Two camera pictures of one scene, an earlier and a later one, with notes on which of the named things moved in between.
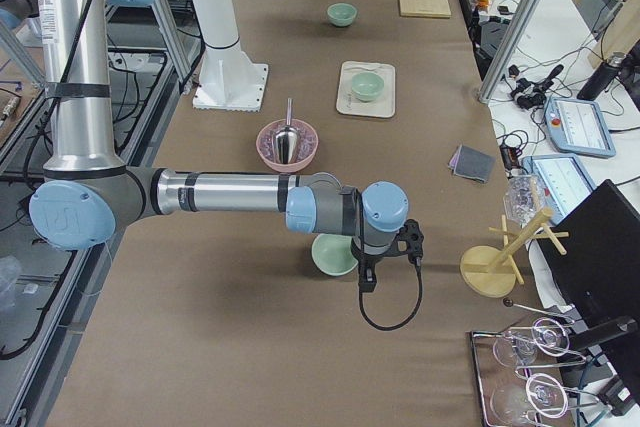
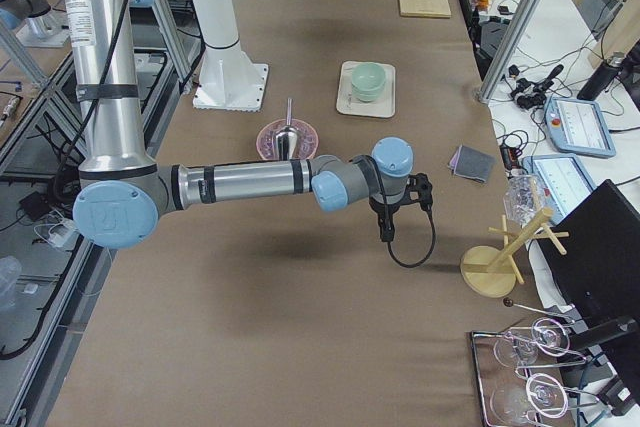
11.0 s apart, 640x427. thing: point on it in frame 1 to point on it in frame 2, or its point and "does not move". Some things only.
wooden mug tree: (492, 271) does not move
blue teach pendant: (578, 127) does not move
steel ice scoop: (287, 138) does not move
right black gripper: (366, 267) to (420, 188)
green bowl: (333, 255) to (367, 89)
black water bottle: (600, 79) does not move
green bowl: (341, 14) to (367, 77)
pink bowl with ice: (305, 150) does not move
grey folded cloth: (472, 163) does not move
